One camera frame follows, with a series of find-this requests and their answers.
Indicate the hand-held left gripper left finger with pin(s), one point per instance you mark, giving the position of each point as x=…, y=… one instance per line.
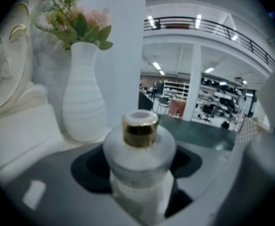
x=57, y=182

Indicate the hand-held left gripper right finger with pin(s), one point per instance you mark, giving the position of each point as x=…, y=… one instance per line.
x=205, y=171

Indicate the frosted bottle with gold collar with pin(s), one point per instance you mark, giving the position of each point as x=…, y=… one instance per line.
x=139, y=154

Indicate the pink chair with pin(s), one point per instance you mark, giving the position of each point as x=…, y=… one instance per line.
x=177, y=108

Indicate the wide white storage shelf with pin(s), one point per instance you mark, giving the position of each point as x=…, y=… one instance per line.
x=220, y=100

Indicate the grey chair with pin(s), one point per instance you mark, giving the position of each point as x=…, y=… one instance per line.
x=162, y=105

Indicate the small white storage shelf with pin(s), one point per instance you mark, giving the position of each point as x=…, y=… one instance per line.
x=176, y=89

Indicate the white ribbed vase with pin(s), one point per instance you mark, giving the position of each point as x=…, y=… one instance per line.
x=84, y=98

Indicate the long tube ceiling light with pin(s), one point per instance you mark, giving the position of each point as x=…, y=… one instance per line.
x=156, y=66
x=151, y=22
x=198, y=21
x=209, y=70

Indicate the black balcony railing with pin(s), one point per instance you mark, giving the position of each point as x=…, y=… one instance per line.
x=222, y=29

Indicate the oval mirror carved white frame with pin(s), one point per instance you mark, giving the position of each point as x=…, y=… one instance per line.
x=8, y=67

